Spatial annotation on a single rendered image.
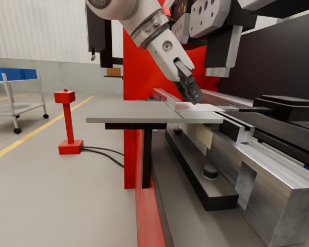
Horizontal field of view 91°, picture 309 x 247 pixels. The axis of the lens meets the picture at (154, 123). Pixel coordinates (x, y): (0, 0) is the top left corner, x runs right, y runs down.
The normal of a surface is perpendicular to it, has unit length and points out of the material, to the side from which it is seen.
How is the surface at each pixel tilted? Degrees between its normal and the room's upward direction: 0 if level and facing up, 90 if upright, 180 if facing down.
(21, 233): 0
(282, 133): 90
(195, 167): 0
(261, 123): 90
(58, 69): 90
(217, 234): 0
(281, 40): 90
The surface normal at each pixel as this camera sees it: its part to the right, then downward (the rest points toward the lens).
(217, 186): 0.06, -0.95
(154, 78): 0.15, 0.32
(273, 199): -0.99, 0.00
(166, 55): -0.07, 0.36
